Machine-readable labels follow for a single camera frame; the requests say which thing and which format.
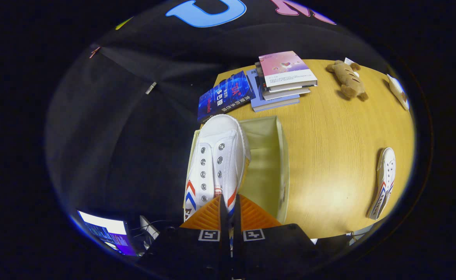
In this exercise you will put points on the brown plush toy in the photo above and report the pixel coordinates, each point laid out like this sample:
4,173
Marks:
348,81

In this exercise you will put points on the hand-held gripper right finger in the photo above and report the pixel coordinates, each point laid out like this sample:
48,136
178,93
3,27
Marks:
241,252

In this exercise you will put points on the white pouch with red label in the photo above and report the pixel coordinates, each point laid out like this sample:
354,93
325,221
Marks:
399,91

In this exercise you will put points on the dark blue book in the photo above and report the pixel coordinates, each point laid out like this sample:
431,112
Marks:
224,95

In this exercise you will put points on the white canvas shoe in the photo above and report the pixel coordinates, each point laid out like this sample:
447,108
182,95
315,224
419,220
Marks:
385,175
222,155

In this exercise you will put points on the silver clip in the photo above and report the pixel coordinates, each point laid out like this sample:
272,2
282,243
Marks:
151,88

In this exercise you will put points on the pale blue book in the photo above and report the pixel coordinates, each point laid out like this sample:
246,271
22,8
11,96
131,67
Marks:
274,104

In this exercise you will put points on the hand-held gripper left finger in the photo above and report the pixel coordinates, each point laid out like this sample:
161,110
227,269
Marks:
224,252

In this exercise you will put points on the grey book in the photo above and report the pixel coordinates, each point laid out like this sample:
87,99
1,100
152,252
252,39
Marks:
286,94

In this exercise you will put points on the copper clip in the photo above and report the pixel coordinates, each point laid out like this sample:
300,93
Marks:
94,52

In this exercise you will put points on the pale green storage box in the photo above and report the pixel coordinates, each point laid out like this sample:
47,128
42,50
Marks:
265,171

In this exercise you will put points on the black backdrop cloth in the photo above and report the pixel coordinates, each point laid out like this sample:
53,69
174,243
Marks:
134,136

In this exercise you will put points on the computer monitor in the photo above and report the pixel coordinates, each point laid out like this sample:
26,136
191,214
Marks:
107,233

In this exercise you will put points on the black fabric object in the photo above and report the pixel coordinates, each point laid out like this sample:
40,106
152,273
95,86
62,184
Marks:
329,243

